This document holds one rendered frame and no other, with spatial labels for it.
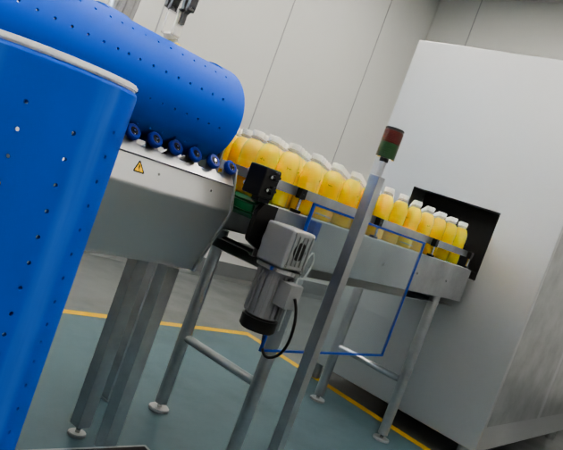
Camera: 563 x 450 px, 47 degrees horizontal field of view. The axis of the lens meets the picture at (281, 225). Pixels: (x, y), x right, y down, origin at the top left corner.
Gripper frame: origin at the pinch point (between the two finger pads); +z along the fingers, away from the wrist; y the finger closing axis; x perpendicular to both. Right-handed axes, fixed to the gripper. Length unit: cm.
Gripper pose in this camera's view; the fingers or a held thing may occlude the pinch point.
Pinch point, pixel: (173, 23)
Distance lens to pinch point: 194.9
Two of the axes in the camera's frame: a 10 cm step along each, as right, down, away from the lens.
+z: -3.5, 9.4, 0.6
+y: 7.1, 3.1, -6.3
